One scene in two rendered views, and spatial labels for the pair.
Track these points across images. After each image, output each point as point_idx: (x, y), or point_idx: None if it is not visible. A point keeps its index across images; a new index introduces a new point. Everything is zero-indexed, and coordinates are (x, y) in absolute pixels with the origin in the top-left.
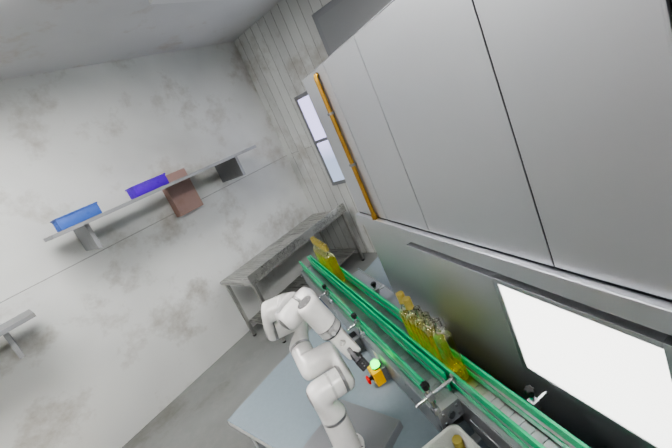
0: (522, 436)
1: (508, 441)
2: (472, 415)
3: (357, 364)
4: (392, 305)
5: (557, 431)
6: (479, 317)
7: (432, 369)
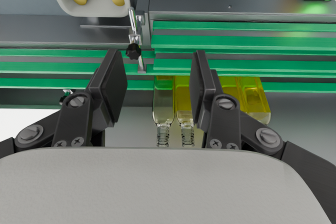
0: (38, 65)
1: (66, 44)
2: (122, 36)
3: (70, 95)
4: (326, 92)
5: (37, 81)
6: (136, 145)
7: (187, 56)
